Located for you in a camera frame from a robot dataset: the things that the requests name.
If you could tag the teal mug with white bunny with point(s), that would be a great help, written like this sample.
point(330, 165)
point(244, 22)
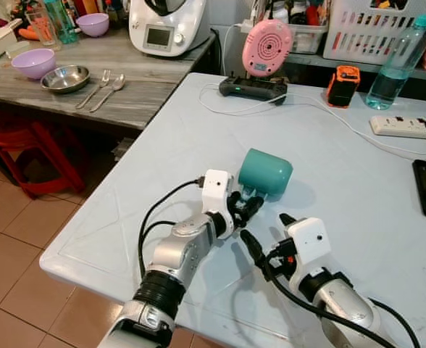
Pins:
point(267, 172)

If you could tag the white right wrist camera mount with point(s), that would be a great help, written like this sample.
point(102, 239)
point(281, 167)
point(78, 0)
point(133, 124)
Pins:
point(311, 241)

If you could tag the white power strip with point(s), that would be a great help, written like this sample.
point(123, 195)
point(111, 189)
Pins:
point(401, 127)

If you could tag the stainless steel bowl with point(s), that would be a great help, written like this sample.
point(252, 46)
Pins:
point(64, 80)

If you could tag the black charging dock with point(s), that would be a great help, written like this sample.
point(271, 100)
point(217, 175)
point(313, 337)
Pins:
point(253, 90)

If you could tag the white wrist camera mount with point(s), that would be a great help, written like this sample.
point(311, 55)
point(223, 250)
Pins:
point(216, 190)
point(311, 241)

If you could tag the clear storage container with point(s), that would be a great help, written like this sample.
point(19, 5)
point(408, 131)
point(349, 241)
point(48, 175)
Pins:
point(303, 36)

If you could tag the white kitchen appliance with screen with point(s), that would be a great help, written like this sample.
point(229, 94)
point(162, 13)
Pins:
point(169, 32)

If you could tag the red plastic stool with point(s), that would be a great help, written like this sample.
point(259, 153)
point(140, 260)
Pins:
point(35, 134)

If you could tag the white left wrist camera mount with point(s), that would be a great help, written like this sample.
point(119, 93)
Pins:
point(216, 190)

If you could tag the large purple plastic bowl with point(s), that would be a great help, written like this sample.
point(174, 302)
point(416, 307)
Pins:
point(33, 65)

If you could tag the grey wooden counter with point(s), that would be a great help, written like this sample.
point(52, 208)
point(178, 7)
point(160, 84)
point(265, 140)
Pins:
point(148, 94)

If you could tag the green plastic bottle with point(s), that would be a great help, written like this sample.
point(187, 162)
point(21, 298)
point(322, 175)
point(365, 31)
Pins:
point(62, 22)

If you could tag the clear drinking glass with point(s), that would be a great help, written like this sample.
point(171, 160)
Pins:
point(40, 29)

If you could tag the steel fork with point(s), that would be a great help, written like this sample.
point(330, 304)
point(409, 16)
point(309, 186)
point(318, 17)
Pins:
point(91, 90)

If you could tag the orange and black battery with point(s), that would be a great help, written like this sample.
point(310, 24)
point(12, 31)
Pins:
point(342, 88)

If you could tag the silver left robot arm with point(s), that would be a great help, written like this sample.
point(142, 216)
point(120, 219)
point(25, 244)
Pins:
point(180, 250)

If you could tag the clear plastic water bottle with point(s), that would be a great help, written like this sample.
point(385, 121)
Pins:
point(390, 83)

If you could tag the pink round fan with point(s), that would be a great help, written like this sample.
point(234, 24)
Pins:
point(266, 47)

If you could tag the white plastic basket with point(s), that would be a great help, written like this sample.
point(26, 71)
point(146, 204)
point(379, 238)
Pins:
point(365, 32)

